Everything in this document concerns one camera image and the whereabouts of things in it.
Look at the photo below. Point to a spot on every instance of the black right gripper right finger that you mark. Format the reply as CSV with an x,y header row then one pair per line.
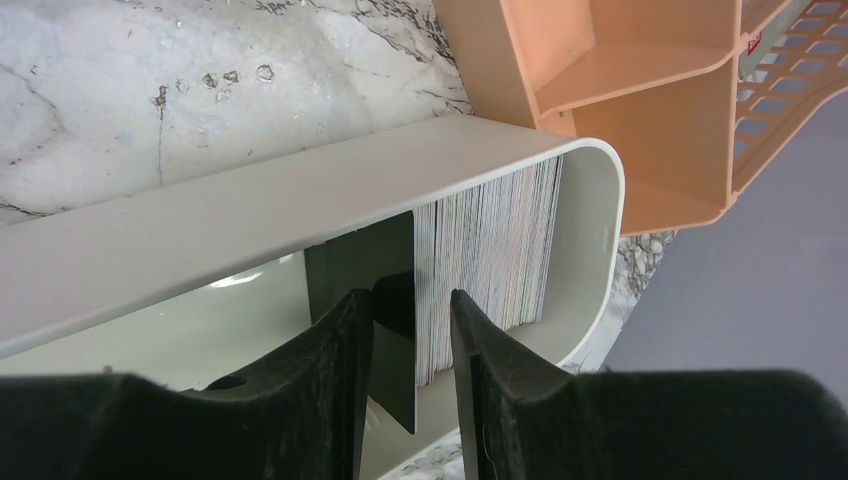
x,y
522,417

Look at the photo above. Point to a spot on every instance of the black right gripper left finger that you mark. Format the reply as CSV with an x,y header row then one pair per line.
x,y
296,413

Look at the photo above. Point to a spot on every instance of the stack of cards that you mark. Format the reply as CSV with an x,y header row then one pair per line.
x,y
493,241

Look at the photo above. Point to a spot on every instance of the white plastic tray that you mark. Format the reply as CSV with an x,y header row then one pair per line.
x,y
186,283

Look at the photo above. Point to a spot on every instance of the peach desk organizer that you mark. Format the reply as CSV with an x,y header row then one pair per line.
x,y
697,97

